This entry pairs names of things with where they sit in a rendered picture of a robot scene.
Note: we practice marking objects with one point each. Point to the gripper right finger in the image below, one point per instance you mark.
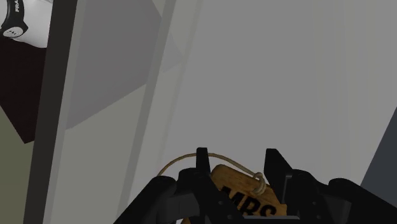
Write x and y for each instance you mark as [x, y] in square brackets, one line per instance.
[310, 192]

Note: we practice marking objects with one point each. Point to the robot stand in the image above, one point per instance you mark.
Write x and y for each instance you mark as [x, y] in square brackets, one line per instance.
[18, 83]

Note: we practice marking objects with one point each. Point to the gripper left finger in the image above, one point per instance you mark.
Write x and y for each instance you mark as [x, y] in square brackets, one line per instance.
[192, 189]

